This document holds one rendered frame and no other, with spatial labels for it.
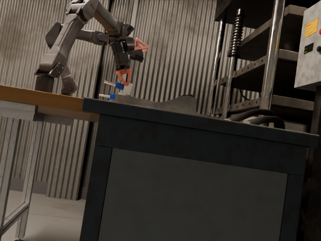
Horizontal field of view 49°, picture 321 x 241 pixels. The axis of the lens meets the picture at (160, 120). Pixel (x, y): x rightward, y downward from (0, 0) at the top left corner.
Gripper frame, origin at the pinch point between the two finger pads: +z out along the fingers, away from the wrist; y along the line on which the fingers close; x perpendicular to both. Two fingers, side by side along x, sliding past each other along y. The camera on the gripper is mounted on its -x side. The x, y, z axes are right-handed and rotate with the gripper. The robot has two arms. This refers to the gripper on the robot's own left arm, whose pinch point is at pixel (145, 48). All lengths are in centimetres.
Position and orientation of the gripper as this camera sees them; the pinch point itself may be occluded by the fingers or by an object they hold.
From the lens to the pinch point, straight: 198.9
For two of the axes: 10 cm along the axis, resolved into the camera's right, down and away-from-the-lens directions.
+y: -1.5, 0.3, 9.9
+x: -1.7, 9.8, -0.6
